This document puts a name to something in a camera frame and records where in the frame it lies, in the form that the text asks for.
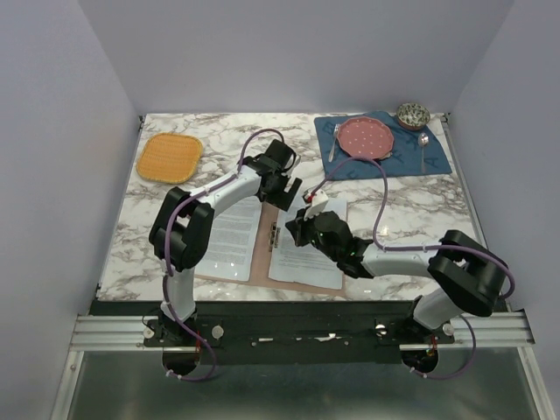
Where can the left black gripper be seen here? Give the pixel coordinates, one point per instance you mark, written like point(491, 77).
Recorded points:
point(282, 199)

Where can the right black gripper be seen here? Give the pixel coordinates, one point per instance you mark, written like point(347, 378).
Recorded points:
point(297, 227)

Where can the printed paper stack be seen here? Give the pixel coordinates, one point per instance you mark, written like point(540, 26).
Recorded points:
point(301, 265)

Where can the pink folder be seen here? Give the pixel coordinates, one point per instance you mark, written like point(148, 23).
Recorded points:
point(260, 286)

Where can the printed paper sheet top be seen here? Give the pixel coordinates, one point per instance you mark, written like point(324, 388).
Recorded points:
point(232, 242)

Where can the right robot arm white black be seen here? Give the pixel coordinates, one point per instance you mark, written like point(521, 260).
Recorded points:
point(469, 276)

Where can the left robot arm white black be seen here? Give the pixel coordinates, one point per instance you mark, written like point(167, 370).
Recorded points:
point(181, 231)

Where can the metal folder clip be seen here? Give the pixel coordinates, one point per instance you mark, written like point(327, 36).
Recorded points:
point(274, 233)

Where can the silver fork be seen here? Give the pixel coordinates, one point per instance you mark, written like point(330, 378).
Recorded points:
point(332, 151)

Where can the pink dotted plate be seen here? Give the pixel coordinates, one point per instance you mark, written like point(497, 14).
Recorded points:
point(365, 137)

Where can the orange woven mat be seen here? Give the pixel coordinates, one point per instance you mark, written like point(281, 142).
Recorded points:
point(169, 158)

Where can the blue cloth placemat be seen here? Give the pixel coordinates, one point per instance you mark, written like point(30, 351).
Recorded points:
point(405, 159)

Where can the silver spoon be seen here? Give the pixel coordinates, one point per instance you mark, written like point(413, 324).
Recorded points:
point(423, 141)

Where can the floral patterned bowl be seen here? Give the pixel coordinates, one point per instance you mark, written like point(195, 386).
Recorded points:
point(412, 116)

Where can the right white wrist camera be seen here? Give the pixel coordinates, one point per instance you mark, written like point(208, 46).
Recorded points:
point(316, 202)

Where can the black mounting base plate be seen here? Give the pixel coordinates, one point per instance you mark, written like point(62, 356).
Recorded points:
point(235, 333)

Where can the aluminium rail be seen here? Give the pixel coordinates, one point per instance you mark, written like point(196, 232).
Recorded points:
point(127, 333)

